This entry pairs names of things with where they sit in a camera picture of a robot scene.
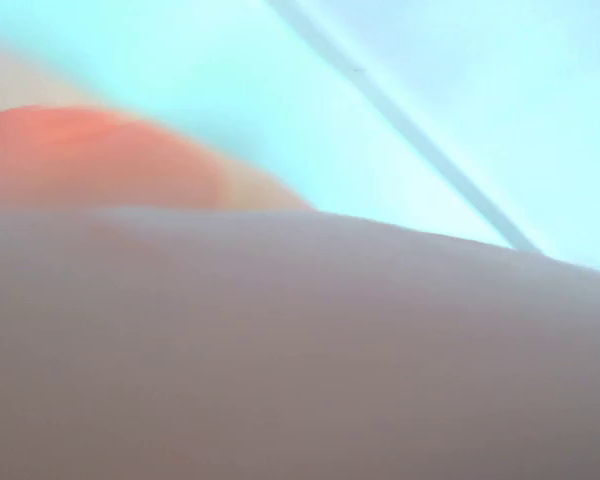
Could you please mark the pink plastic bag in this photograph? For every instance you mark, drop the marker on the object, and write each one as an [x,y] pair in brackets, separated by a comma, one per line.
[170,313]

